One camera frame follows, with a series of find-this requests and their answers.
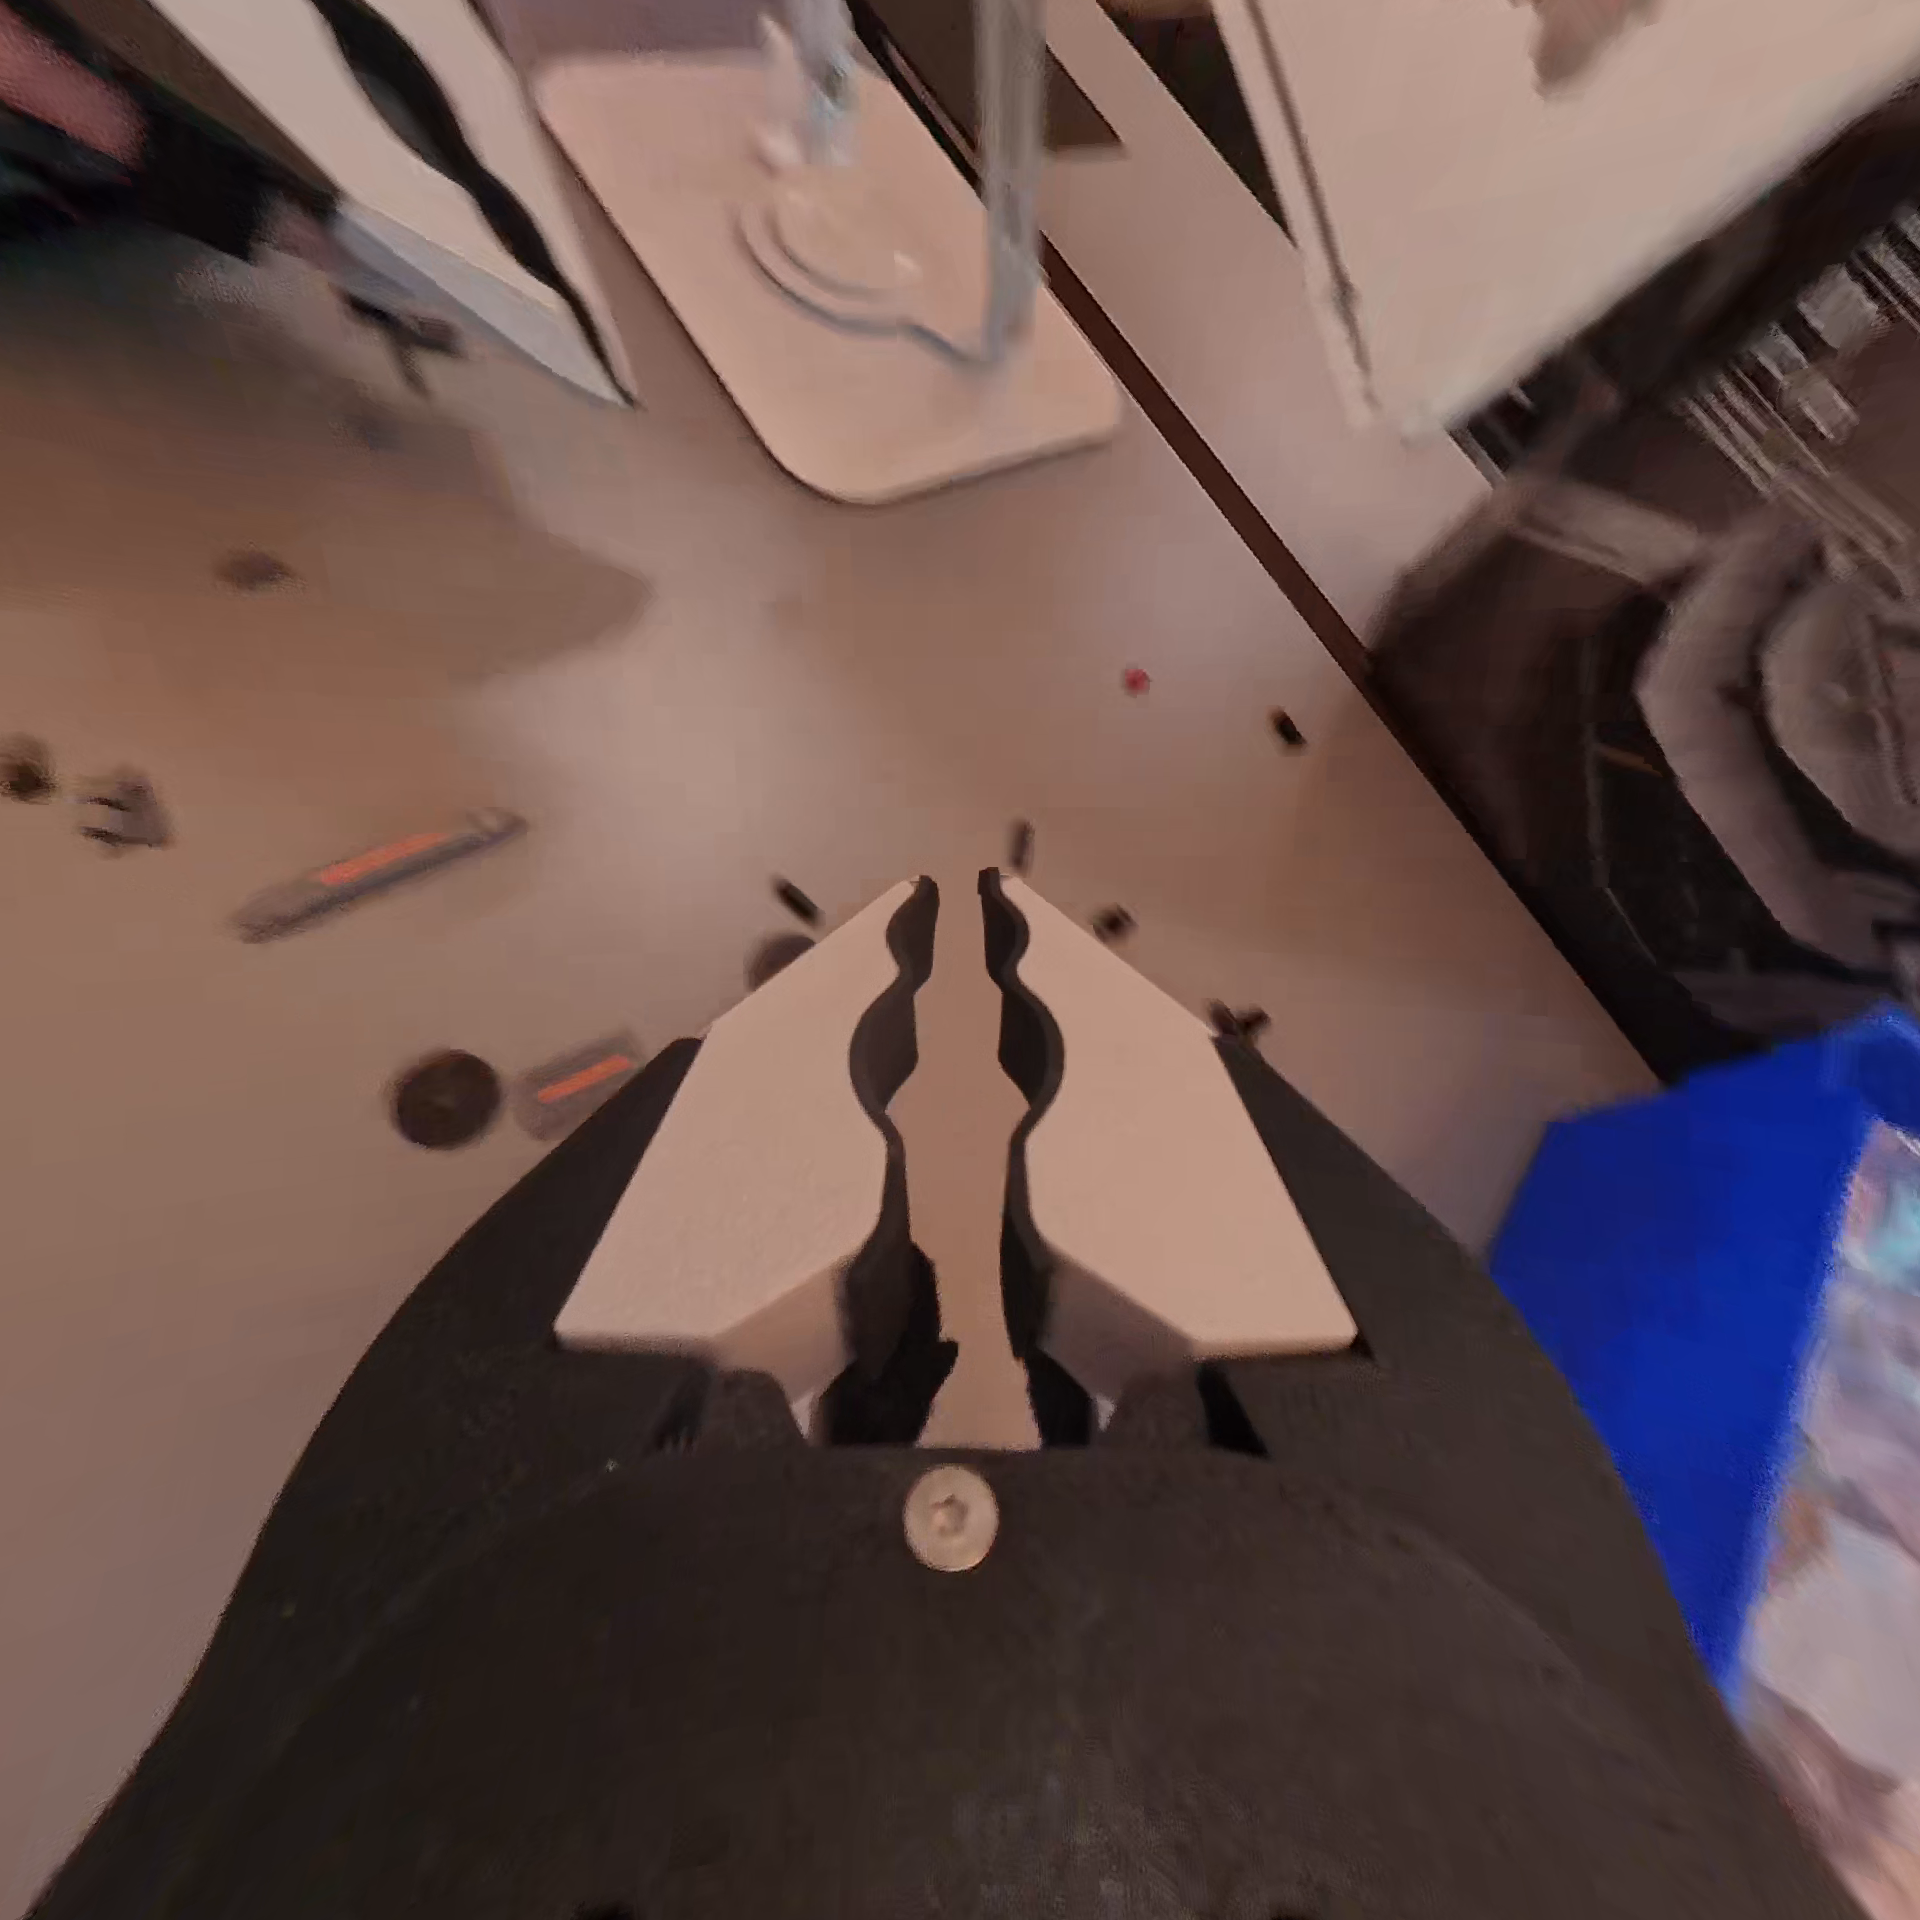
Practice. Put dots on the long grey orange-striped lego piece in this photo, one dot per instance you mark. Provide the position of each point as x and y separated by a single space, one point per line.
383 870

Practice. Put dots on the clear plastic bag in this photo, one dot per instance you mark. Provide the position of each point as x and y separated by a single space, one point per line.
1861 1424

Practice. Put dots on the white cabinet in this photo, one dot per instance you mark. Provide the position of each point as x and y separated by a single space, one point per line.
1500 181

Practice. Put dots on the black lego bracket piece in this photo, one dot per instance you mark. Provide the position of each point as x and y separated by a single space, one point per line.
1237 1022

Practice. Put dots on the dark grey blurred furniture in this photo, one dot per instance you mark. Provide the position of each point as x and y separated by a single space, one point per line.
1576 781

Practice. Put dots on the white desk stand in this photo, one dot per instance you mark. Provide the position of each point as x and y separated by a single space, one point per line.
901 405

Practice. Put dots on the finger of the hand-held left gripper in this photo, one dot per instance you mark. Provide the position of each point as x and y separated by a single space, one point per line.
481 77
292 89

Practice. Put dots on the grey orange-striped lego tile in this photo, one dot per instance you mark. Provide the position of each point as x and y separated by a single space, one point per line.
579 1085

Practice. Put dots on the blue plastic bin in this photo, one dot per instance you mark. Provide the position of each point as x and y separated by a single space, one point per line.
1650 1276

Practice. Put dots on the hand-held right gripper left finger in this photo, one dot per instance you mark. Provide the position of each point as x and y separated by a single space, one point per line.
720 1201

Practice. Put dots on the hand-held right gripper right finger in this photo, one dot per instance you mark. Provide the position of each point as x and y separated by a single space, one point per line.
1185 1201

